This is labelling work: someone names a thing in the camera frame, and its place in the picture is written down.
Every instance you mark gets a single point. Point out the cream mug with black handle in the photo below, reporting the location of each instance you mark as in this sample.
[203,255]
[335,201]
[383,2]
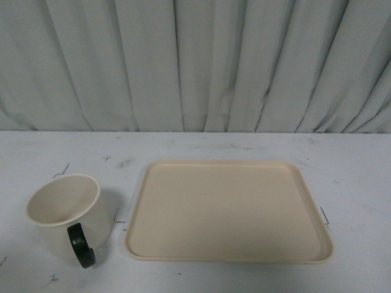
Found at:
[71,216]

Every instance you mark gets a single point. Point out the beige rectangular tray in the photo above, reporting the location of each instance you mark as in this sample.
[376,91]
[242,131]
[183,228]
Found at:
[243,211]

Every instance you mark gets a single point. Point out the white pleated curtain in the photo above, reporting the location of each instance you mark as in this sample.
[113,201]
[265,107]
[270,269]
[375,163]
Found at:
[196,66]

